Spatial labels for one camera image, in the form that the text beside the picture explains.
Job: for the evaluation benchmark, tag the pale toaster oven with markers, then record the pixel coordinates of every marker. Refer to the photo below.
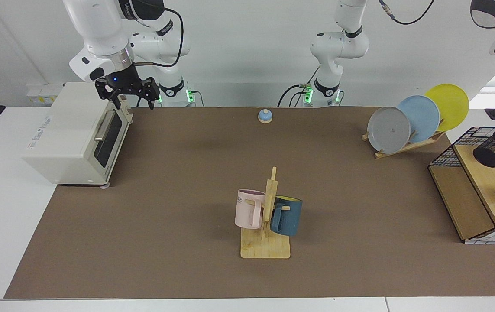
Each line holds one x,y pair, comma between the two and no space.
69,125

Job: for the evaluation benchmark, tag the white boxes row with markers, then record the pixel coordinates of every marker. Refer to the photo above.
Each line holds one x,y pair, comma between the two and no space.
43,94

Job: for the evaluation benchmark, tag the brown table cloth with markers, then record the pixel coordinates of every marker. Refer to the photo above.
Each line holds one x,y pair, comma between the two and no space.
186,195

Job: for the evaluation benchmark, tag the small blue round thing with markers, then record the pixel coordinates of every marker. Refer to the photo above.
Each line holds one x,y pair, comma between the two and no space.
265,115

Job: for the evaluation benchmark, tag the pink cup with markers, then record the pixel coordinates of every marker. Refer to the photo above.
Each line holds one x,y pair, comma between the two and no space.
244,212

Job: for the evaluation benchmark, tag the dark teal cup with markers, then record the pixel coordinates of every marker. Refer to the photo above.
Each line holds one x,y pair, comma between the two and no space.
288,219

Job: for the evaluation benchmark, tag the wooden cup stand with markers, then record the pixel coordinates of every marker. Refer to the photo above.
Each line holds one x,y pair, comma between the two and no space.
264,249

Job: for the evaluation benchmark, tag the grey plate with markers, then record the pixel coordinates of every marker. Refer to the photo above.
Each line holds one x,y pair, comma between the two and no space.
388,130

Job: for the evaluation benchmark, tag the wooden plate rack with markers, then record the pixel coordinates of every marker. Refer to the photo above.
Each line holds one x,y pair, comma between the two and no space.
403,149

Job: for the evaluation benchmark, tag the light blue plate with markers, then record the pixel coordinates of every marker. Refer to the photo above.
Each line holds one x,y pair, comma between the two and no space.
422,115

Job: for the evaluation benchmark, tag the yellow plate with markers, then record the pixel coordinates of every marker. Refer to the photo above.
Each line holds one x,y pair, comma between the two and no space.
451,102

